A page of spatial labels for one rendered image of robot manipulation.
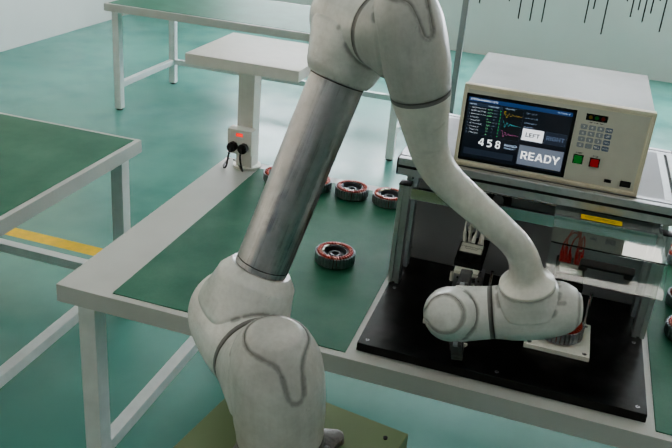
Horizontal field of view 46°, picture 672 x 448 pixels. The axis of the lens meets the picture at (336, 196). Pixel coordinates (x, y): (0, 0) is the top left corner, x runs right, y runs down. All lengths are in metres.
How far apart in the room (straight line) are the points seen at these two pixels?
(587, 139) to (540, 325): 0.59
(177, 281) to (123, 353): 1.08
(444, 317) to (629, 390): 0.58
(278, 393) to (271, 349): 0.07
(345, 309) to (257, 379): 0.74
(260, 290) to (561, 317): 0.54
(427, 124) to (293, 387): 0.47
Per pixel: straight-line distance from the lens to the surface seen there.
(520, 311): 1.47
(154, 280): 2.09
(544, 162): 1.94
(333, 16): 1.33
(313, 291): 2.06
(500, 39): 8.30
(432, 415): 2.91
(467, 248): 1.99
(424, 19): 1.20
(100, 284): 2.09
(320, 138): 1.36
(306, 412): 1.32
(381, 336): 1.87
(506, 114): 1.92
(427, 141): 1.28
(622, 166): 1.94
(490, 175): 1.94
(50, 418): 2.88
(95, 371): 2.24
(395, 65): 1.22
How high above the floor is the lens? 1.80
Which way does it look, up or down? 24 degrees down
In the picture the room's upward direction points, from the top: 5 degrees clockwise
